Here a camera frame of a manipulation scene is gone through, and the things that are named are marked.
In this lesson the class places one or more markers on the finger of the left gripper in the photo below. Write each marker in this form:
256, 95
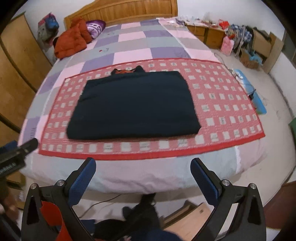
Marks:
29, 146
9, 147

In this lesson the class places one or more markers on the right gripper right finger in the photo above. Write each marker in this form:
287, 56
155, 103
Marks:
248, 222

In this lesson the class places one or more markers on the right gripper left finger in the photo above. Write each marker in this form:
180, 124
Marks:
48, 213

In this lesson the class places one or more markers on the dark navy winter coat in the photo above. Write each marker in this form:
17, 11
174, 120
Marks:
134, 105

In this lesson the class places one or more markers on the pile of colourful clothes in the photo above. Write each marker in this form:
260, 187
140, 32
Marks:
238, 33

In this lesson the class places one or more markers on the person's left hand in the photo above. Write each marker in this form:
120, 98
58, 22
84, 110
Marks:
8, 201

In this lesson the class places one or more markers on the navy patterned sweater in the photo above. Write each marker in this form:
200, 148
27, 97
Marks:
113, 229

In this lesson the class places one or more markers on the wooden stool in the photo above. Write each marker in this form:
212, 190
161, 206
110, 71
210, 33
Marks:
187, 221

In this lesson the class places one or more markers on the wooden wardrobe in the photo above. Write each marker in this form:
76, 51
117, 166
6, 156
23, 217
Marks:
23, 69

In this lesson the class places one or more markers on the black shoe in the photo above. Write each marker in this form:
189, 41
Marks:
143, 215

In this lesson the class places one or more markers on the red white checkered blanket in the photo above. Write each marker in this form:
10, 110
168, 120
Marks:
227, 116

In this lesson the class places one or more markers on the green cabinet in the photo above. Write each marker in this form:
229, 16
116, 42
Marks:
292, 126

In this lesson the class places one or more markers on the orange puffer jacket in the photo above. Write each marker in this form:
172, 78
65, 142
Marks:
73, 40

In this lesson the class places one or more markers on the blue floor mat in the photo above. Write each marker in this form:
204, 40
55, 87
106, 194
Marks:
251, 92

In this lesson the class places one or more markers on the purple floral pillow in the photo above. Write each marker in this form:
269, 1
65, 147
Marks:
95, 27

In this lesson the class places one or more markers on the wooden bed headboard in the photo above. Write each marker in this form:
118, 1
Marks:
124, 11

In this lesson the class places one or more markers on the pink gift bag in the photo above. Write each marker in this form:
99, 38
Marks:
227, 46

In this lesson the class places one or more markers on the cardboard box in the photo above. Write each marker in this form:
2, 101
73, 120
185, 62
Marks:
268, 46

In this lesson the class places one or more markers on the wooden nightstand with drawers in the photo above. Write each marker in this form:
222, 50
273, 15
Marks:
211, 37

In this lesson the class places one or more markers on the hanging bags on wall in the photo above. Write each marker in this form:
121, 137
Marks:
48, 28

